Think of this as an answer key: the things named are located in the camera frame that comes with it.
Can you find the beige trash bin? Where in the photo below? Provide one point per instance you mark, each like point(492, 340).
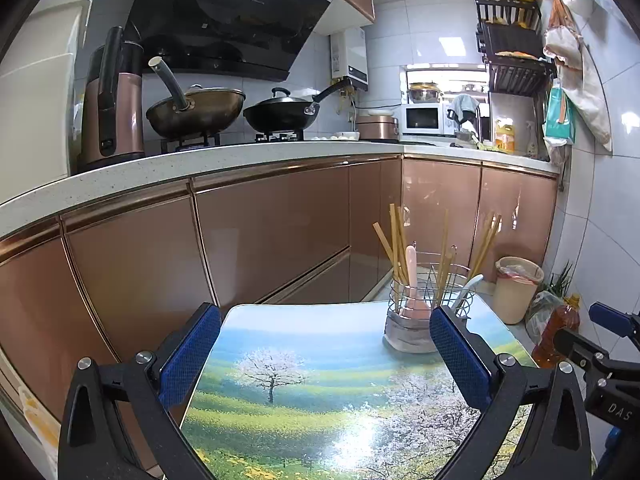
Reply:
point(517, 295)

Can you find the green tissue packet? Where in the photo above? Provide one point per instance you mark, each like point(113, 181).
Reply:
point(557, 115)

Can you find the bronze wok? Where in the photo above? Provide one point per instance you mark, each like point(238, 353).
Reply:
point(200, 112)

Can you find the white dish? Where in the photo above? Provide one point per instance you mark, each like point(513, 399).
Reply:
point(340, 135)

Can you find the black wall rack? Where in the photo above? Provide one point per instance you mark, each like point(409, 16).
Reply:
point(515, 72)

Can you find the hanging white plastic bags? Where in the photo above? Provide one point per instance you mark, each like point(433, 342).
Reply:
point(585, 90)

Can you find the grey towel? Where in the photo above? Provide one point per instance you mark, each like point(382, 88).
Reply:
point(462, 105)

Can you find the copper black blender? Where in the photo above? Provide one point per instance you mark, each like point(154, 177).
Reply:
point(120, 110)

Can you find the copper rice cooker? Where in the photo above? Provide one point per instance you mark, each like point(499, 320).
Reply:
point(377, 127)

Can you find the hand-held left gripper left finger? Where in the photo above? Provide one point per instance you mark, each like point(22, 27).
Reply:
point(192, 355)

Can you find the black wok with lid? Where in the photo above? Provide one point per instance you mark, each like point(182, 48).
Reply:
point(280, 115)

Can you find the white microwave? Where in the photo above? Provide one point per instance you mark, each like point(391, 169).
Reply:
point(422, 119)

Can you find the black range hood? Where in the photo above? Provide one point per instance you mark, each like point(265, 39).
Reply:
point(225, 15)

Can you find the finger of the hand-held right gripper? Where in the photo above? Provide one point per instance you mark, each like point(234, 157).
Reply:
point(580, 347)
point(612, 317)

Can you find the gas stove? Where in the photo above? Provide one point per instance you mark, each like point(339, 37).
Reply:
point(280, 137)

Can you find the clear plastic bag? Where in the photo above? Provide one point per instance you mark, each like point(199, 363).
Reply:
point(540, 312)

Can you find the yellow oil bottle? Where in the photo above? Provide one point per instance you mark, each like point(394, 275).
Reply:
point(505, 137)

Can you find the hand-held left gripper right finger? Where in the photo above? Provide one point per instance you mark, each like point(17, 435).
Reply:
point(460, 360)

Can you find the amber oil bottle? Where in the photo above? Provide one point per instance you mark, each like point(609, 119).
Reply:
point(555, 335)

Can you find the white water heater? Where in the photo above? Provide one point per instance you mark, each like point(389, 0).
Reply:
point(352, 60)

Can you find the pink plastic spoon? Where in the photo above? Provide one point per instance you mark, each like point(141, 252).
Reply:
point(411, 270)

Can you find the steel pot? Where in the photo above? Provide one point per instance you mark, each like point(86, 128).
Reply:
point(424, 94)

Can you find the bunch of wooden chopsticks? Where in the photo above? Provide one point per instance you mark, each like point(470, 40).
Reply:
point(397, 250)

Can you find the green onions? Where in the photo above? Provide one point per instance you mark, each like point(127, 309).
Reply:
point(562, 280)

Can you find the kitchen window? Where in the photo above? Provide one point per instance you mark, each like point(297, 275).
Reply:
point(460, 75)

